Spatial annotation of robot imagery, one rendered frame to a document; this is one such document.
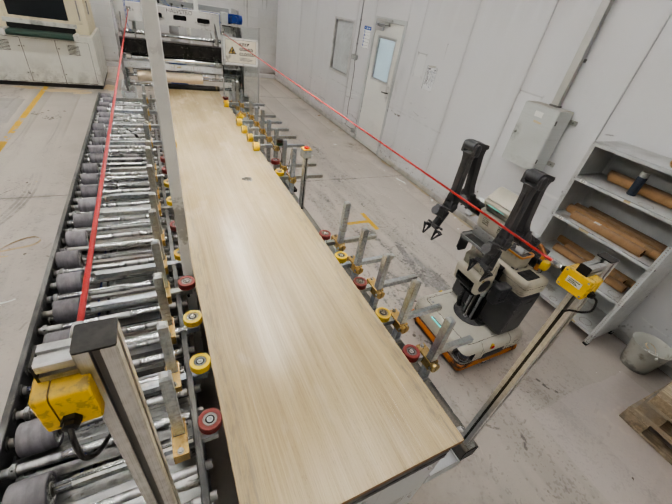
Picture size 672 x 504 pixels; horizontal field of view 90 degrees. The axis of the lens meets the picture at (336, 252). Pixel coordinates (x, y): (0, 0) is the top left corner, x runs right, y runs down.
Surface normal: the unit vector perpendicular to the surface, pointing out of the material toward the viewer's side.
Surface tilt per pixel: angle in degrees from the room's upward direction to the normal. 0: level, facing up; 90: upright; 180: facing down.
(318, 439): 0
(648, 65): 90
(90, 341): 0
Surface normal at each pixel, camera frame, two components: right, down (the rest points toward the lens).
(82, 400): 0.42, 0.58
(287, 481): 0.14, -0.80
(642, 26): -0.90, 0.14
